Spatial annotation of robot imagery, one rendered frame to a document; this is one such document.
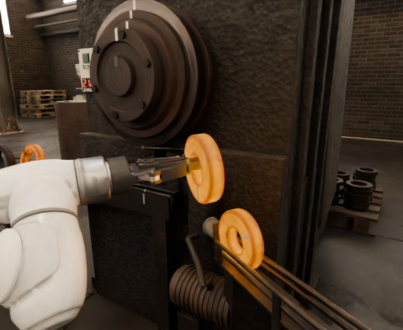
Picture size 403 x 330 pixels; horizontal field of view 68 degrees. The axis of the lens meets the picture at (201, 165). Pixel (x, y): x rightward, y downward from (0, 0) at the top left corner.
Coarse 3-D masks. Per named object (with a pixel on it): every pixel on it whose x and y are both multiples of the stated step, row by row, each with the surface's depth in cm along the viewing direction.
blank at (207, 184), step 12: (192, 144) 66; (204, 144) 61; (216, 144) 62; (204, 156) 61; (216, 156) 60; (204, 168) 62; (216, 168) 60; (192, 180) 70; (204, 180) 63; (216, 180) 60; (192, 192) 71; (204, 192) 64; (216, 192) 62
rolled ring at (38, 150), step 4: (32, 144) 156; (24, 148) 159; (28, 148) 157; (32, 148) 155; (36, 148) 154; (40, 148) 155; (24, 152) 159; (28, 152) 159; (32, 152) 161; (36, 152) 153; (40, 152) 153; (20, 156) 161; (24, 156) 160; (28, 156) 161; (36, 156) 153; (40, 156) 152; (44, 156) 154; (20, 160) 161; (24, 160) 160; (28, 160) 162; (36, 160) 153
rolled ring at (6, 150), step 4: (0, 144) 165; (4, 144) 166; (0, 148) 164; (4, 148) 163; (8, 148) 164; (0, 152) 170; (4, 152) 163; (8, 152) 162; (0, 156) 172; (8, 156) 162; (12, 156) 163; (0, 160) 172; (8, 160) 162; (12, 160) 163; (0, 164) 171; (8, 164) 163; (12, 164) 164
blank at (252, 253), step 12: (228, 216) 77; (240, 216) 72; (252, 216) 73; (228, 228) 77; (240, 228) 73; (252, 228) 70; (228, 240) 79; (252, 240) 69; (240, 252) 76; (252, 252) 69; (252, 264) 70
